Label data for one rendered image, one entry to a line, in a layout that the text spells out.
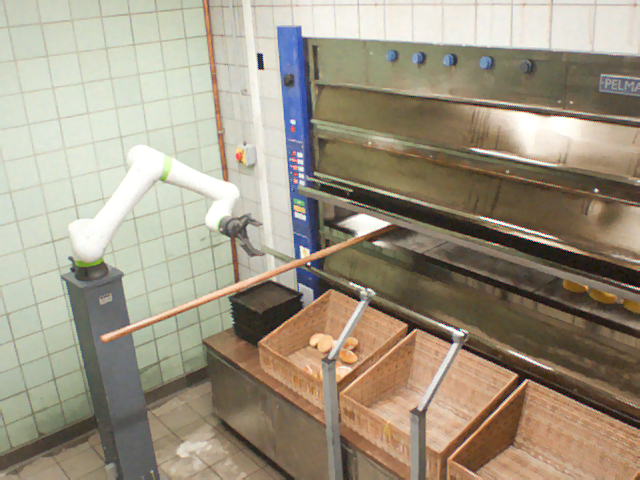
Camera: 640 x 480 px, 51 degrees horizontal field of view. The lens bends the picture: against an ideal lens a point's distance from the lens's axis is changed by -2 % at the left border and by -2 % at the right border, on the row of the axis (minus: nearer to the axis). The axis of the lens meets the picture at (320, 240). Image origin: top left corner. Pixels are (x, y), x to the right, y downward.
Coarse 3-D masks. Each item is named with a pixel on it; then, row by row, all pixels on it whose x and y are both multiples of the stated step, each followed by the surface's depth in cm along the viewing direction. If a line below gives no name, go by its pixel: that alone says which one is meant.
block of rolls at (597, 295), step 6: (564, 282) 263; (570, 282) 260; (564, 288) 263; (570, 288) 260; (576, 288) 259; (582, 288) 258; (594, 294) 252; (600, 294) 250; (606, 294) 249; (600, 300) 250; (606, 300) 249; (612, 300) 249; (624, 300) 246; (624, 306) 245; (630, 306) 242; (636, 306) 241; (636, 312) 241
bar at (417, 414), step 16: (288, 256) 313; (320, 272) 295; (352, 288) 280; (384, 304) 266; (400, 304) 262; (352, 320) 273; (432, 320) 249; (464, 336) 239; (336, 352) 271; (448, 352) 240; (448, 368) 239; (432, 384) 237; (336, 400) 277; (336, 416) 279; (416, 416) 233; (336, 432) 282; (416, 432) 236; (336, 448) 284; (416, 448) 239; (336, 464) 287; (416, 464) 241
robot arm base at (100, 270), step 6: (72, 258) 309; (102, 264) 298; (72, 270) 303; (78, 270) 296; (84, 270) 295; (90, 270) 294; (96, 270) 296; (102, 270) 298; (108, 270) 301; (78, 276) 295; (84, 276) 295; (90, 276) 294; (96, 276) 295; (102, 276) 297
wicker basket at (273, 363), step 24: (312, 312) 348; (336, 312) 349; (288, 336) 341; (312, 336) 351; (336, 336) 350; (360, 336) 336; (384, 336) 323; (264, 360) 332; (288, 360) 313; (360, 360) 336; (288, 384) 318; (312, 384) 302; (336, 384) 292
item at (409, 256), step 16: (336, 224) 347; (368, 240) 324; (400, 256) 308; (416, 256) 302; (448, 272) 287; (464, 272) 284; (480, 288) 276; (496, 288) 269; (512, 288) 267; (528, 304) 259; (544, 304) 253; (560, 304) 252; (560, 320) 249; (576, 320) 244; (592, 320) 240; (608, 320) 239; (608, 336) 235; (624, 336) 230
